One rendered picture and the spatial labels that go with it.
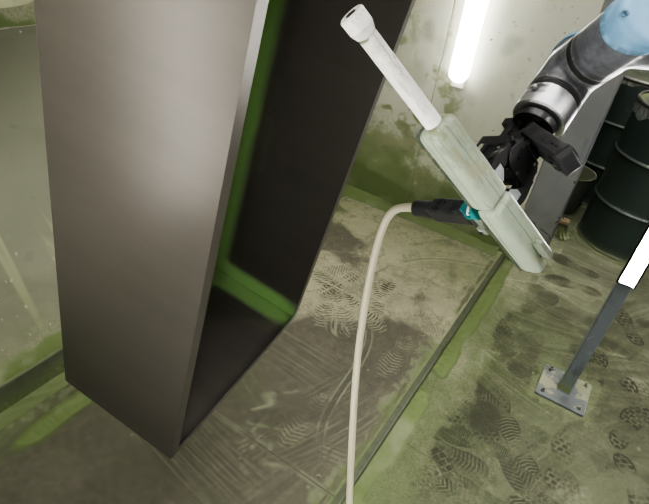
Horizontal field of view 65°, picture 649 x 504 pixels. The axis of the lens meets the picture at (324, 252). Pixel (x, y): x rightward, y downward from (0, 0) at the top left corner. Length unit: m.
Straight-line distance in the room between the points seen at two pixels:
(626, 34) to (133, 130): 0.70
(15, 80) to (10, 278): 0.72
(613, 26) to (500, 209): 0.29
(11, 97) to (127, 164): 1.39
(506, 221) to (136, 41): 0.56
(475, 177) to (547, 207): 2.20
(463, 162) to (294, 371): 1.53
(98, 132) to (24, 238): 1.26
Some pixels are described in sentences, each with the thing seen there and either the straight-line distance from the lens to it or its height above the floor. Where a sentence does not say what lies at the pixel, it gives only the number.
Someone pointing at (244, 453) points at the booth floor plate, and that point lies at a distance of 1.88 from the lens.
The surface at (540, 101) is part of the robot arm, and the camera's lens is 0.90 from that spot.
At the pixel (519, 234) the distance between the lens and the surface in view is 0.80.
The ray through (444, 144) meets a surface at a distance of 0.68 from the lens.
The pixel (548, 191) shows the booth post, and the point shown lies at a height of 0.48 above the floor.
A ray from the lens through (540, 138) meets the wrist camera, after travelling 0.85.
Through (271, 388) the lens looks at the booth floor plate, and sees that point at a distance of 2.04.
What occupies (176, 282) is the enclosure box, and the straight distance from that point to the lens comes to 0.91.
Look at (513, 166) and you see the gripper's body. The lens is 0.84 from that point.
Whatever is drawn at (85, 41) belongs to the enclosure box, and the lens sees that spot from 0.82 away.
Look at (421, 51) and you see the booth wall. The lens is 2.91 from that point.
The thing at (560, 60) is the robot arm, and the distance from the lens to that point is 0.95.
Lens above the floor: 1.63
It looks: 35 degrees down
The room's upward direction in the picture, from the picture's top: 7 degrees clockwise
